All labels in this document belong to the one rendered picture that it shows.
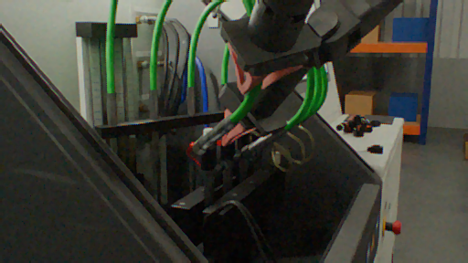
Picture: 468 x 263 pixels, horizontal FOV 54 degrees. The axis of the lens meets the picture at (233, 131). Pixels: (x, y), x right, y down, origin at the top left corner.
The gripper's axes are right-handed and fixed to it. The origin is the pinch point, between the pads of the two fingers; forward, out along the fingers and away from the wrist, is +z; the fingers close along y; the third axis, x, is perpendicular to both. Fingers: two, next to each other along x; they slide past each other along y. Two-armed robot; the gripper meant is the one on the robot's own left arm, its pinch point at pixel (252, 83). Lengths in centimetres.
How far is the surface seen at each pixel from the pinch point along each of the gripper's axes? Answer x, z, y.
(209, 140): 1.1, 9.5, 5.1
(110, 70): -24.7, 22.0, 10.5
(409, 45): -175, 303, -400
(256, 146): -1.5, 23.5, -8.2
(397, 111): -129, 375, -393
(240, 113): 2.3, 2.6, 2.3
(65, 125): 1.5, -5.0, 23.9
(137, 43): -40, 34, -1
